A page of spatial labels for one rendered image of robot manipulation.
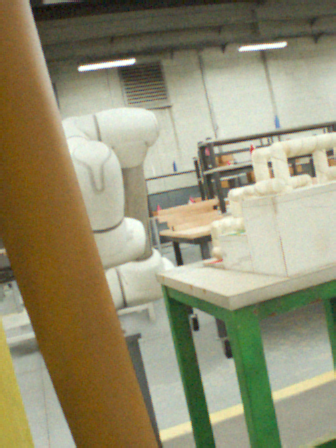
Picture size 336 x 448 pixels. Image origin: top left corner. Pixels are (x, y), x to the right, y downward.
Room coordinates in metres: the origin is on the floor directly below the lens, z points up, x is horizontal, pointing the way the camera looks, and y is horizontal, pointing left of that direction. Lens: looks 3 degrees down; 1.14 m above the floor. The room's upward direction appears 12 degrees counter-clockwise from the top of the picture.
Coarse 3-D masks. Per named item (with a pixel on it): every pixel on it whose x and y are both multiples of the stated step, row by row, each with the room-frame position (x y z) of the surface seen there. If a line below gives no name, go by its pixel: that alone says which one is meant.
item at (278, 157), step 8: (272, 152) 1.03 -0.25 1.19; (280, 152) 1.02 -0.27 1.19; (272, 160) 1.04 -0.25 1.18; (280, 160) 1.02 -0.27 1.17; (280, 168) 1.02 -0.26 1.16; (288, 168) 1.03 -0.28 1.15; (280, 176) 1.03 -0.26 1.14; (288, 176) 1.03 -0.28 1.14; (288, 184) 1.02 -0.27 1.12; (280, 192) 1.03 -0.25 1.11; (288, 192) 1.02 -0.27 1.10
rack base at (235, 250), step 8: (232, 232) 1.28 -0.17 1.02; (224, 240) 1.26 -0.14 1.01; (232, 240) 1.21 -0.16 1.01; (240, 240) 1.17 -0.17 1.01; (224, 248) 1.27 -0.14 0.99; (232, 248) 1.22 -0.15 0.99; (240, 248) 1.18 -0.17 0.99; (248, 248) 1.14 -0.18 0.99; (224, 256) 1.28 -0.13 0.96; (232, 256) 1.23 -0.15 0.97; (240, 256) 1.19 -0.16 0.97; (248, 256) 1.15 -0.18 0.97; (224, 264) 1.28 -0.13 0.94; (232, 264) 1.24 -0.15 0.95; (240, 264) 1.20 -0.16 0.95; (248, 264) 1.16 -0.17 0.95
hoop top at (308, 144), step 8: (312, 136) 1.06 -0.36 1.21; (320, 136) 1.06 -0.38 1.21; (328, 136) 1.07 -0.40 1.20; (272, 144) 1.04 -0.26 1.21; (280, 144) 1.03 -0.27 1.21; (288, 144) 1.03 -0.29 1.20; (296, 144) 1.04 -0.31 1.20; (304, 144) 1.04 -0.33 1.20; (312, 144) 1.05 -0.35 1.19; (320, 144) 1.06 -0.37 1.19; (328, 144) 1.07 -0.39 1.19; (288, 152) 1.03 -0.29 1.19; (296, 152) 1.04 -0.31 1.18; (304, 152) 1.06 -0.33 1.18
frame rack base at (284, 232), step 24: (312, 192) 1.03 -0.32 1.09; (264, 216) 1.04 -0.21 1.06; (288, 216) 1.01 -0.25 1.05; (312, 216) 1.03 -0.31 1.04; (264, 240) 1.06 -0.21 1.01; (288, 240) 1.00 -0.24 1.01; (312, 240) 1.02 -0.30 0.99; (264, 264) 1.08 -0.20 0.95; (288, 264) 1.00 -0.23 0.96; (312, 264) 1.02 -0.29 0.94
